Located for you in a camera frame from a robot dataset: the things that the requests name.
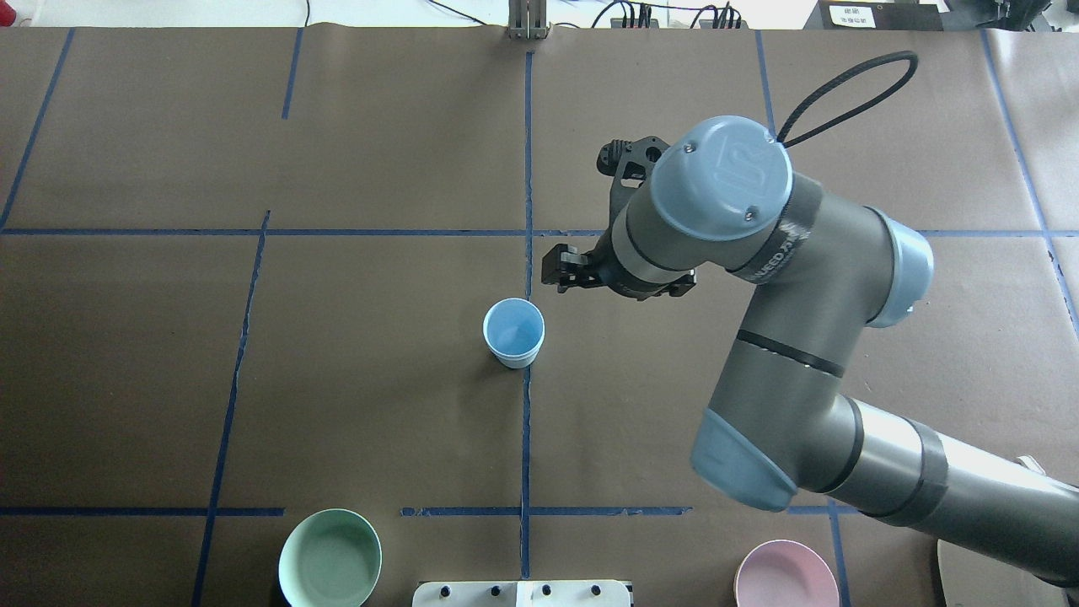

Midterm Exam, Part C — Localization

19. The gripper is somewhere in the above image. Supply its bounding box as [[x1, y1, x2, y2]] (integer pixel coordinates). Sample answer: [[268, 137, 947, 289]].
[[540, 227, 697, 301]]

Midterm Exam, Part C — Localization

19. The light blue cup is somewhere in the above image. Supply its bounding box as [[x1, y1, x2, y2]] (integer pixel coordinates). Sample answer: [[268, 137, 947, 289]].
[[482, 298, 545, 355], [492, 350, 540, 369]]

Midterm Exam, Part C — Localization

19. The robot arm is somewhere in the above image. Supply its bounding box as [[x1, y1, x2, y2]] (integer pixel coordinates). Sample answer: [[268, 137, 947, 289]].
[[542, 115, 1078, 592]]

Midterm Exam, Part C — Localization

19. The black box with label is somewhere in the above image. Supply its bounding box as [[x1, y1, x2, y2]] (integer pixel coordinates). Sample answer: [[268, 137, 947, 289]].
[[803, 1, 944, 31]]

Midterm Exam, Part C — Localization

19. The green bowl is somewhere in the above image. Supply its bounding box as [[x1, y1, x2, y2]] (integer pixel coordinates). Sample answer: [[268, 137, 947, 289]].
[[277, 508, 383, 606]]

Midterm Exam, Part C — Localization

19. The pink bowl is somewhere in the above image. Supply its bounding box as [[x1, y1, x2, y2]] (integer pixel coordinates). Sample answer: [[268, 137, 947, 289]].
[[733, 540, 841, 606]]

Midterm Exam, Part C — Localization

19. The white power plug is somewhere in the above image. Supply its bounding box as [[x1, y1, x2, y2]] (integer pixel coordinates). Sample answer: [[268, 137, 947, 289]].
[[1015, 454, 1047, 475]]

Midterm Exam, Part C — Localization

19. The cream toaster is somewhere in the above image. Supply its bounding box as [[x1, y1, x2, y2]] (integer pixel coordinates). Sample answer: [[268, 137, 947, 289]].
[[937, 540, 1071, 606]]

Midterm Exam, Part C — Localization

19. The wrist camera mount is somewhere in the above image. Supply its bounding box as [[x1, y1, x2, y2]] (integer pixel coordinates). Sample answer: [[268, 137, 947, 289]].
[[596, 136, 669, 226]]

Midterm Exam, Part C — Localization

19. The aluminium frame post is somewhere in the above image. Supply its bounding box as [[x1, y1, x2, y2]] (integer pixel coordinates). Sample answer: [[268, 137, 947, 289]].
[[506, 0, 550, 40]]

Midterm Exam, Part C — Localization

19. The white camera post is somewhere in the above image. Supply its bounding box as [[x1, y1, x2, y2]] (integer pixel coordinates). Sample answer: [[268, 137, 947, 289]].
[[411, 579, 636, 606]]

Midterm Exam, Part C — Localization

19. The black camera cable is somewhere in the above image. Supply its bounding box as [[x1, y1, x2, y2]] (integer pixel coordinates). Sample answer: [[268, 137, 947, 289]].
[[776, 51, 920, 148]]

